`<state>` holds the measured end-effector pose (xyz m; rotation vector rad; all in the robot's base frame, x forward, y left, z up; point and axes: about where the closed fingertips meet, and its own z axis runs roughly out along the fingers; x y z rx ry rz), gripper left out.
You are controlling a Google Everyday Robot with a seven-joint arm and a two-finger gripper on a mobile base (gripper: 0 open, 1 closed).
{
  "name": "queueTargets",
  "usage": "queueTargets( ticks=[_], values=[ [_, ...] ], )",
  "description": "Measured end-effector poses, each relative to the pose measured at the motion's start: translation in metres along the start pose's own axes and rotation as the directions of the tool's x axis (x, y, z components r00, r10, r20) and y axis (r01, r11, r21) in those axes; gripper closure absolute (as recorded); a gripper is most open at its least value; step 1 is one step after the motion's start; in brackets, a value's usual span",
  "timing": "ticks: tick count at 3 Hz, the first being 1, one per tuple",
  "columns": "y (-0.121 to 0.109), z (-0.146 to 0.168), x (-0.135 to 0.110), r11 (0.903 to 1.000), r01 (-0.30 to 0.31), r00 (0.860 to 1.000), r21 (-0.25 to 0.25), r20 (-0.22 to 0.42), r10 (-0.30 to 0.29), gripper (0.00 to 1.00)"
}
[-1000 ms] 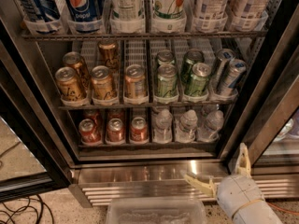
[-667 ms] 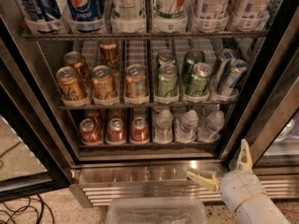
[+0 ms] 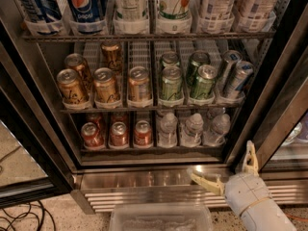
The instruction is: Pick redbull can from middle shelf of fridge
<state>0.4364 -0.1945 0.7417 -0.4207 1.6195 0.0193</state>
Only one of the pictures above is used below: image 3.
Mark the front middle red can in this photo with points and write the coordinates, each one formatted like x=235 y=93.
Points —
x=119 y=134

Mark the front right red can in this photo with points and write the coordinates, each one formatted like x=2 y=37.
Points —
x=142 y=133

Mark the white blue can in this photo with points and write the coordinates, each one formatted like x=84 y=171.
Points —
x=256 y=0
x=215 y=9

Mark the rear left red can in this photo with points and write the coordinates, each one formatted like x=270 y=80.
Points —
x=97 y=119

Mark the rear middle red can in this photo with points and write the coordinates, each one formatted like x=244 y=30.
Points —
x=120 y=117

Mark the front dark green can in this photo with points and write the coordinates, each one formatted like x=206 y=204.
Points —
x=203 y=83

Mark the clear plastic bin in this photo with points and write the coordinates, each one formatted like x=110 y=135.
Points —
x=161 y=217

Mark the right water bottle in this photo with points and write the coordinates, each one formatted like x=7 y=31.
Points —
x=218 y=129

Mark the rear light green can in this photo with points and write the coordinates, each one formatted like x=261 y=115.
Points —
x=169 y=58

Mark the light green can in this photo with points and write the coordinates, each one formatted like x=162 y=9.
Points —
x=169 y=58
x=171 y=84

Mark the red can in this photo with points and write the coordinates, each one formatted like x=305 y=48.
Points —
x=142 y=133
x=91 y=135
x=97 y=119
x=119 y=134
x=120 y=117

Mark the rear left gold can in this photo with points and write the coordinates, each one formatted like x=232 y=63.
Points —
x=78 y=63

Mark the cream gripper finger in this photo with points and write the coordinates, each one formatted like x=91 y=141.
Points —
x=210 y=182
x=250 y=162

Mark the right white blue can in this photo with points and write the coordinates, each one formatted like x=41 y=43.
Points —
x=256 y=0

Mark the dark green can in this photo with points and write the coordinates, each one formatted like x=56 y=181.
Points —
x=203 y=83
x=196 y=59

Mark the column gold can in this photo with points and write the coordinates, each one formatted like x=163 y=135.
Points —
x=139 y=84
x=105 y=84

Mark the silver redbull can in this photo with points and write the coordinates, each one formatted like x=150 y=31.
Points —
x=237 y=78
x=228 y=60

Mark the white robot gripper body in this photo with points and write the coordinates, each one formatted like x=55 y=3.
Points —
x=246 y=191

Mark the rear dark green can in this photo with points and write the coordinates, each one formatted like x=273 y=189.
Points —
x=196 y=59

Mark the middle water bottle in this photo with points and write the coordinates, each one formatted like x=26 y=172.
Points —
x=192 y=130

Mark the blue pepsi logo can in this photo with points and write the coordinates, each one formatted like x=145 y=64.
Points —
x=87 y=11

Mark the front left red can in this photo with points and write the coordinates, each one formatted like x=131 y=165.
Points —
x=91 y=135

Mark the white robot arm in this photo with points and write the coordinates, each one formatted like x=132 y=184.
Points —
x=266 y=216

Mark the white green soda can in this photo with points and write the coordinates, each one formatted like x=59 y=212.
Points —
x=130 y=10

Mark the open glass fridge door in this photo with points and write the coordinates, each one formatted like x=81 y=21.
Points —
x=27 y=171

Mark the front light green can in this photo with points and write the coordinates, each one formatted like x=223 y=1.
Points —
x=171 y=84

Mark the left blue pepsi can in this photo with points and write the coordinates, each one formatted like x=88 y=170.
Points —
x=40 y=11

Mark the rear brown gold can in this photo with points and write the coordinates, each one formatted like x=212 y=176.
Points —
x=111 y=51

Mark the water bottle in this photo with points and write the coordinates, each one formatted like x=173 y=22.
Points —
x=192 y=130
x=218 y=129
x=167 y=137

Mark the white 7up can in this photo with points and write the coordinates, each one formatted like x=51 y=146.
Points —
x=174 y=9

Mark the left white blue can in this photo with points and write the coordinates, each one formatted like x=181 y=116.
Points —
x=215 y=9

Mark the left water bottle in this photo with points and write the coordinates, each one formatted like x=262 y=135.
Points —
x=167 y=137

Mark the front left gold can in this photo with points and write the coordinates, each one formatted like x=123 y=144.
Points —
x=72 y=87

